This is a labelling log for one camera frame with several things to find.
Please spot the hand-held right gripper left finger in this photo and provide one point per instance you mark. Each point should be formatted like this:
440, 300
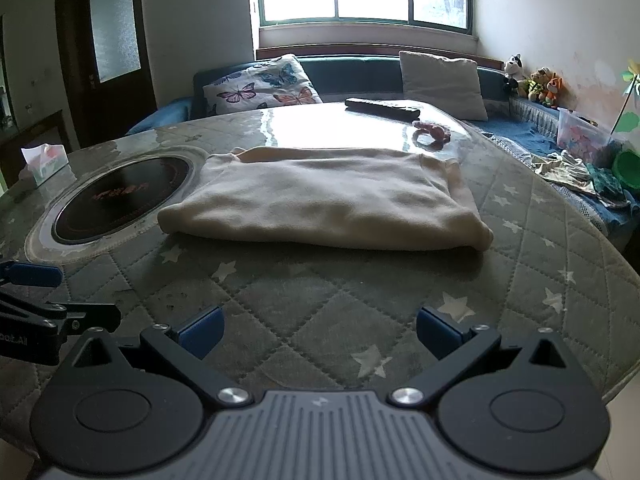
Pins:
202, 332

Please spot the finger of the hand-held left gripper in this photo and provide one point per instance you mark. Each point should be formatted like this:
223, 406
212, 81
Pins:
90, 317
35, 275

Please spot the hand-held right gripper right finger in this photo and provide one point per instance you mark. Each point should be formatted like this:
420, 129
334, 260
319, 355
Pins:
437, 332

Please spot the cream sweater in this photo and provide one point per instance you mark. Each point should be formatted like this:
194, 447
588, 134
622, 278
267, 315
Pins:
325, 195

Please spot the white and green tissue box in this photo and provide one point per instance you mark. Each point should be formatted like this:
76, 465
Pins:
44, 162

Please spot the round black induction cooktop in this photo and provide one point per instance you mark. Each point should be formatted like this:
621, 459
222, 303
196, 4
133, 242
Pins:
120, 197

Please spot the pale crumpled garment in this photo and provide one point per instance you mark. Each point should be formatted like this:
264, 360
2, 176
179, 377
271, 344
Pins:
565, 172

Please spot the green patterned cloth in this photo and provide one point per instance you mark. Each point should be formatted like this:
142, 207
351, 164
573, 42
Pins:
607, 182

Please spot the black remote control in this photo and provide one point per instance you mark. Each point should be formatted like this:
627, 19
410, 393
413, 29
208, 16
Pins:
382, 108

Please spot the clear plastic storage box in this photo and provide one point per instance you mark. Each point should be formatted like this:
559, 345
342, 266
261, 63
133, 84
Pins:
582, 137

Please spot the dark wooden glass door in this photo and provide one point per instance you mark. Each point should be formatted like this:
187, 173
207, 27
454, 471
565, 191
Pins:
115, 40

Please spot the plain white pillow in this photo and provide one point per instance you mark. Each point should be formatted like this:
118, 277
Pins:
442, 82

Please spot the green plastic bucket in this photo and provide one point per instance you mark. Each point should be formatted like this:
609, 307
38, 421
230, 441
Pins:
629, 170

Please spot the butterfly print pillow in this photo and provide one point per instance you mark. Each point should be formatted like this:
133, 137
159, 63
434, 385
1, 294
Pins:
260, 85

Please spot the brown and green plush toy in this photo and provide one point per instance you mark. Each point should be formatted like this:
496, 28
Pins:
539, 85

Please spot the orange fox plush toy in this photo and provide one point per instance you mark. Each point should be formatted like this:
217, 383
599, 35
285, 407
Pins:
553, 91

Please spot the black and white cow plush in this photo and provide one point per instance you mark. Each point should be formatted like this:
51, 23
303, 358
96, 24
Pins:
514, 72

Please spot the colourful pinwheel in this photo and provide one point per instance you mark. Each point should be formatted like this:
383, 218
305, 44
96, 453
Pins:
631, 85

